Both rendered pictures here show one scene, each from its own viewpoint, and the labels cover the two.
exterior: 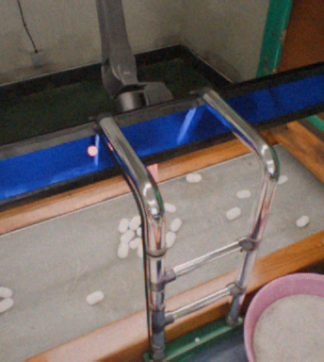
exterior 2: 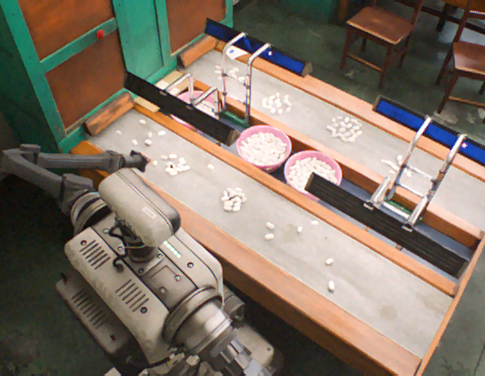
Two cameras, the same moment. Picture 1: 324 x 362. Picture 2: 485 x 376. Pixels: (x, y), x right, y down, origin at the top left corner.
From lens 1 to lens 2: 1.93 m
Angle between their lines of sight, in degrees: 69
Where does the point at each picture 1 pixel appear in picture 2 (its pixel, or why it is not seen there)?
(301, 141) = (105, 118)
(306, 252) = (160, 116)
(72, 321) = (222, 170)
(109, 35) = (98, 157)
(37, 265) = (207, 193)
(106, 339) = (224, 154)
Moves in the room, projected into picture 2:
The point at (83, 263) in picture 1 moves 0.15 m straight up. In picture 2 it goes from (198, 179) to (195, 158)
